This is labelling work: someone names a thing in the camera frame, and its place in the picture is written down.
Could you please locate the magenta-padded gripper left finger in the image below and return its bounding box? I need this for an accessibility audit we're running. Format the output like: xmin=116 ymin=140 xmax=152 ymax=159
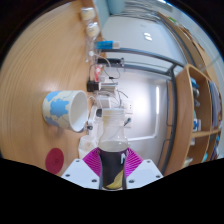
xmin=61 ymin=147 xmax=102 ymax=190

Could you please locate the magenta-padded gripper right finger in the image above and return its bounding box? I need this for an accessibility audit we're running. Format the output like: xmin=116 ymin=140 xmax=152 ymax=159
xmin=124 ymin=147 xmax=164 ymax=190

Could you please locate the clear bottle with dark label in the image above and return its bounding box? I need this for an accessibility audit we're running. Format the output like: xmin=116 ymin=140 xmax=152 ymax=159
xmin=98 ymin=108 xmax=130 ymax=192

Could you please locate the white crumpled cloth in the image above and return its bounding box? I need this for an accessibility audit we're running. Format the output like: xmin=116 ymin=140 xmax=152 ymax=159
xmin=77 ymin=134 xmax=100 ymax=160

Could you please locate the flat round red coaster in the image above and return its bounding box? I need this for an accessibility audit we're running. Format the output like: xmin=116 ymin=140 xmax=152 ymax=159
xmin=45 ymin=147 xmax=65 ymax=175

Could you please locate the white mug with blue pattern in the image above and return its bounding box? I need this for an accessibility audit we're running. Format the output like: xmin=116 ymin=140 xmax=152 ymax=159
xmin=41 ymin=89 xmax=89 ymax=133

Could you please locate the wooden shelf unit with items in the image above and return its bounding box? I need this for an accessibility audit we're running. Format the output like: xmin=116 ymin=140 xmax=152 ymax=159
xmin=173 ymin=63 xmax=224 ymax=168

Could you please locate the white desk lamp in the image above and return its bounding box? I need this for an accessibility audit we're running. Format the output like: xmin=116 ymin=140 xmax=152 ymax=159
xmin=128 ymin=84 xmax=162 ymax=141

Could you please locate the white power adapter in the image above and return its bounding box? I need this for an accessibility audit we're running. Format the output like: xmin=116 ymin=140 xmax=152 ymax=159
xmin=96 ymin=95 xmax=113 ymax=109

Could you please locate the small black jar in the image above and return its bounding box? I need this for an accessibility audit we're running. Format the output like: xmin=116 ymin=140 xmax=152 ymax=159
xmin=87 ymin=80 xmax=102 ymax=92

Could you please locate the black electric shaver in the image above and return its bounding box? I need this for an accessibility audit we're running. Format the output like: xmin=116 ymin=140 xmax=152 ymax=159
xmin=96 ymin=57 xmax=125 ymax=66

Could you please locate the small blue bottle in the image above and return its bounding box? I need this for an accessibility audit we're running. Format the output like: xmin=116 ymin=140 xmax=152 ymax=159
xmin=94 ymin=40 xmax=121 ymax=50

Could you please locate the small white roll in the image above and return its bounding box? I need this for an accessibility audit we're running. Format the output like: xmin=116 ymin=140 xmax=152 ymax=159
xmin=80 ymin=7 xmax=97 ymax=23
xmin=85 ymin=22 xmax=101 ymax=38

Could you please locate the teal pillow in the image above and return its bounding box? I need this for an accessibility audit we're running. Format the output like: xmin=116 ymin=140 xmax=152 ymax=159
xmin=106 ymin=0 xmax=127 ymax=16

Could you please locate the grey metal bed frame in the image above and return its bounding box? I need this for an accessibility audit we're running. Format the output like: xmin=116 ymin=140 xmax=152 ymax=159
xmin=96 ymin=46 xmax=188 ymax=174

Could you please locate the long wooden wall shelf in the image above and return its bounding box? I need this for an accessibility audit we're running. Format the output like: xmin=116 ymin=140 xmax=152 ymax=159
xmin=156 ymin=11 xmax=224 ymax=68

